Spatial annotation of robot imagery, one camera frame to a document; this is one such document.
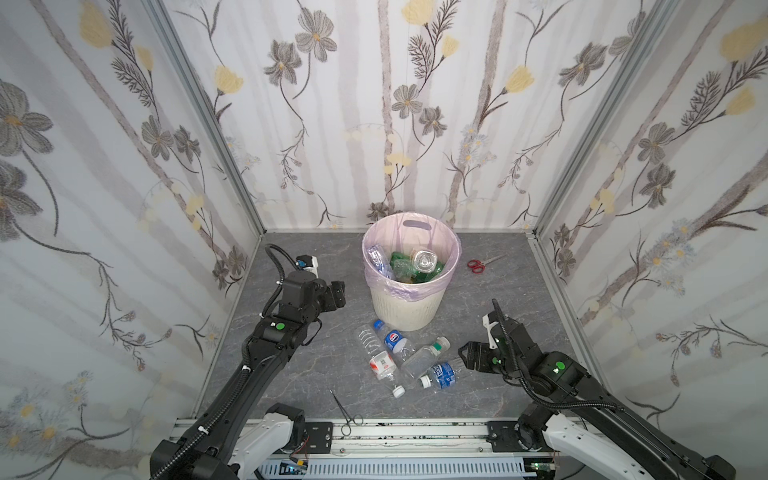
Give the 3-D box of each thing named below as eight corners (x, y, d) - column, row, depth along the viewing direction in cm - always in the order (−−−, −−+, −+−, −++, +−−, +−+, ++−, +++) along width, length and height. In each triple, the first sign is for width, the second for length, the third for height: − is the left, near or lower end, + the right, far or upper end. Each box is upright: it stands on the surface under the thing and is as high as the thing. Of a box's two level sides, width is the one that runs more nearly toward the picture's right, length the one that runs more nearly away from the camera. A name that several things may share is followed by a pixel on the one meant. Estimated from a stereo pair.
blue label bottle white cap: (420, 390, 83) (422, 384, 79) (418, 368, 87) (420, 362, 83) (453, 390, 83) (457, 384, 79) (451, 369, 87) (454, 362, 83)
